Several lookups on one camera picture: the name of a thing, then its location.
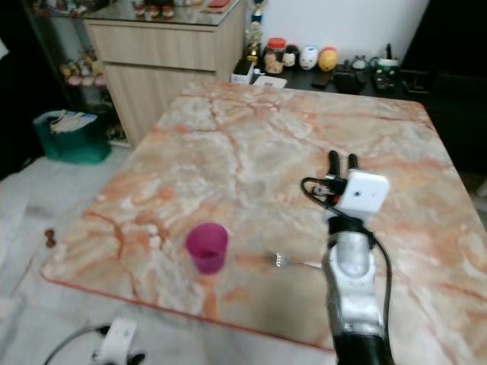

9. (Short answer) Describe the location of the silver metal fork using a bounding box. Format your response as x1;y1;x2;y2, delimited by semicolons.
269;252;325;270

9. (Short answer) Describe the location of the small black device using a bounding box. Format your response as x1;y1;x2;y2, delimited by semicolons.
335;63;369;94

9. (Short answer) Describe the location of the green mug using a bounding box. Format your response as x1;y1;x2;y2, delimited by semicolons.
374;56;401;90

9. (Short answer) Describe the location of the yellow round figurine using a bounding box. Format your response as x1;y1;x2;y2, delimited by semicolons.
318;46;339;72

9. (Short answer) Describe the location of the white round figurine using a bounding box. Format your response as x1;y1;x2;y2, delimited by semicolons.
299;46;320;71

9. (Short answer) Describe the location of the dark round figurine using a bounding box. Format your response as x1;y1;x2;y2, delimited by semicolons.
283;45;300;69

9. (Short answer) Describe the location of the red-lidded glass jar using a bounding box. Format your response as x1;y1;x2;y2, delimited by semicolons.
263;37;288;75

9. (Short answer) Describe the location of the small white box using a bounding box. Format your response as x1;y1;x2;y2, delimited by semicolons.
231;62;254;84

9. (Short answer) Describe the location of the purple plastic cup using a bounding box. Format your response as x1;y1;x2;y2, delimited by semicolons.
186;223;230;275

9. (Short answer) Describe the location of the golden trophy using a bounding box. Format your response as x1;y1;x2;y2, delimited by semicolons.
245;0;266;63

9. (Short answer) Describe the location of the green storage basket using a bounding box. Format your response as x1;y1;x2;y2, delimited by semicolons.
34;109;112;165

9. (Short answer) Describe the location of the red flat box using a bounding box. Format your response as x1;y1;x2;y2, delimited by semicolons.
203;0;234;13

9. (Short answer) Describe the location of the light wooden cabinet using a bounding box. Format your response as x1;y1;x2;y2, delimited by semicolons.
84;0;249;150

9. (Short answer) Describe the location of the display shelf with figurines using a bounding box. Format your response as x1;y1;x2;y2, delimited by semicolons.
23;0;124;144

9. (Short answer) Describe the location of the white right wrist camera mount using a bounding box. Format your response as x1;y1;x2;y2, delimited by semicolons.
337;170;391;222

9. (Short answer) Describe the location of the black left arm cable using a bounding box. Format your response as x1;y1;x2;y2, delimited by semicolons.
43;325;112;365

